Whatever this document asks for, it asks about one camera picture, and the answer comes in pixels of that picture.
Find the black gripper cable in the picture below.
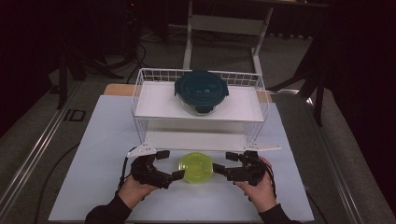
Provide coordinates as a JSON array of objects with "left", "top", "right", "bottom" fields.
[
  {"left": 117, "top": 146, "right": 138, "bottom": 191},
  {"left": 263, "top": 160, "right": 278, "bottom": 202}
]

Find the black floor cable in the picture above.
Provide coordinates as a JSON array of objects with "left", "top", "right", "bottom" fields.
[{"left": 32, "top": 142, "right": 81, "bottom": 224}]

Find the pale table board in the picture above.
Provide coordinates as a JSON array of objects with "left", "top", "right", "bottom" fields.
[{"left": 48, "top": 93, "right": 316, "bottom": 223}]

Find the dark equipment tower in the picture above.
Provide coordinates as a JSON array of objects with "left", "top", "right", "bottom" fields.
[{"left": 121, "top": 0, "right": 142, "bottom": 60}]

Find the metal floor rail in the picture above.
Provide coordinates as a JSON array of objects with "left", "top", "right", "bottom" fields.
[
  {"left": 0, "top": 79, "right": 82, "bottom": 216},
  {"left": 305, "top": 96, "right": 366, "bottom": 224}
]

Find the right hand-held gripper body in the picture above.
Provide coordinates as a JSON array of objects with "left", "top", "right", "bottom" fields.
[{"left": 224, "top": 142, "right": 282, "bottom": 188}]

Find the round container with teal lid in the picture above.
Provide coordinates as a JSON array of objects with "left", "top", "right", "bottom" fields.
[{"left": 174, "top": 70, "right": 230, "bottom": 117}]

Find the black floor bracket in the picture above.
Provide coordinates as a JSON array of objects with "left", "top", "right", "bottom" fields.
[{"left": 63, "top": 108, "right": 87, "bottom": 122}]

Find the white metal desk frame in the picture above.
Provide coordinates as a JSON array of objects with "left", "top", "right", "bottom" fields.
[{"left": 182, "top": 0, "right": 330, "bottom": 77}]

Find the black cable bundle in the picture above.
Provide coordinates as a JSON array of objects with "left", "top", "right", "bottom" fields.
[{"left": 125, "top": 42, "right": 148, "bottom": 84}]

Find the person's right hand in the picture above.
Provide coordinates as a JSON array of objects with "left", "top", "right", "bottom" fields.
[{"left": 233, "top": 156, "right": 278, "bottom": 215}]

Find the white wire shelf rack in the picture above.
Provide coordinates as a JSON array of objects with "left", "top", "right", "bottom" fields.
[{"left": 131, "top": 67, "right": 271, "bottom": 153}]

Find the black stand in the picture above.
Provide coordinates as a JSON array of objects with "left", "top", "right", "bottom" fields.
[
  {"left": 266, "top": 36, "right": 330, "bottom": 127},
  {"left": 56, "top": 50, "right": 82, "bottom": 110}
]

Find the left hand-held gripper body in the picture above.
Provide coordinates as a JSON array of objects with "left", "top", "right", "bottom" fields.
[{"left": 126, "top": 140, "right": 174, "bottom": 189}]

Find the yellow-green plastic container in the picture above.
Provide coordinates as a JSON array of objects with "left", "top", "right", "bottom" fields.
[{"left": 178, "top": 151, "right": 215, "bottom": 185}]

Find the person's left hand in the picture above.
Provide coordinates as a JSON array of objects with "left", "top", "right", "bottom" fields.
[{"left": 117, "top": 175, "right": 161, "bottom": 210}]

